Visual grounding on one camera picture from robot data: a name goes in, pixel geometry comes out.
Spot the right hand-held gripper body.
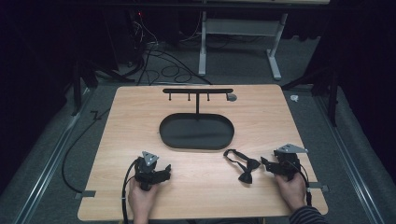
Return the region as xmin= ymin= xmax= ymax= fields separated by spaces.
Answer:
xmin=268 ymin=143 xmax=309 ymax=182

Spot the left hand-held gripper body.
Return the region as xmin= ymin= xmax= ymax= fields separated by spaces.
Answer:
xmin=134 ymin=150 xmax=166 ymax=191

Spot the black bow tie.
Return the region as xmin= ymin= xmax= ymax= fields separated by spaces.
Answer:
xmin=222 ymin=148 xmax=262 ymax=185

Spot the person's left hand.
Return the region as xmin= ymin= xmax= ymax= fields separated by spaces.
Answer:
xmin=127 ymin=177 xmax=161 ymax=224

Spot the person's right hand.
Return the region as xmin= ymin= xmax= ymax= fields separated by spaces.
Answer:
xmin=275 ymin=172 xmax=308 ymax=213

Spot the grey tape strip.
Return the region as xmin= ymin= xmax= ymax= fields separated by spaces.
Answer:
xmin=307 ymin=182 xmax=330 ymax=192
xmin=74 ymin=189 xmax=97 ymax=201

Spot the black hanger stand with tray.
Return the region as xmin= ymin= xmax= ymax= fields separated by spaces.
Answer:
xmin=159 ymin=88 xmax=235 ymax=151

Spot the black metal stand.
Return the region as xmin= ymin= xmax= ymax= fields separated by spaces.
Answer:
xmin=280 ymin=65 xmax=340 ymax=128
xmin=70 ymin=58 xmax=135 ymax=117

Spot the dark computer tower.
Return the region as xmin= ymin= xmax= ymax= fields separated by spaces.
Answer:
xmin=124 ymin=8 xmax=181 ymax=68

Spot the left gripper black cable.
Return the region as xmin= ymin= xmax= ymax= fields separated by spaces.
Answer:
xmin=120 ymin=158 xmax=142 ymax=224

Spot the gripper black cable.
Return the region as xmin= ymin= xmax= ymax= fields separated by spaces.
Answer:
xmin=292 ymin=160 xmax=313 ymax=207
xmin=120 ymin=158 xmax=142 ymax=224

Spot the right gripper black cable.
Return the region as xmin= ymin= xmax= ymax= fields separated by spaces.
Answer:
xmin=292 ymin=160 xmax=313 ymax=207

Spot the metal floor rail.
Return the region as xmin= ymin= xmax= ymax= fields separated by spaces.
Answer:
xmin=313 ymin=92 xmax=387 ymax=224
xmin=12 ymin=88 xmax=94 ymax=224

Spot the long black floor cable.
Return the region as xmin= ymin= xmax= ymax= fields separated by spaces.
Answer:
xmin=61 ymin=107 xmax=110 ymax=194

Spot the bundle of black floor cables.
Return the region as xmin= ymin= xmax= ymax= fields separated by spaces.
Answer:
xmin=125 ymin=12 xmax=213 ymax=87

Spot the white metal desk frame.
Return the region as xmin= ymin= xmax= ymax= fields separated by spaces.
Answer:
xmin=197 ymin=11 xmax=290 ymax=81

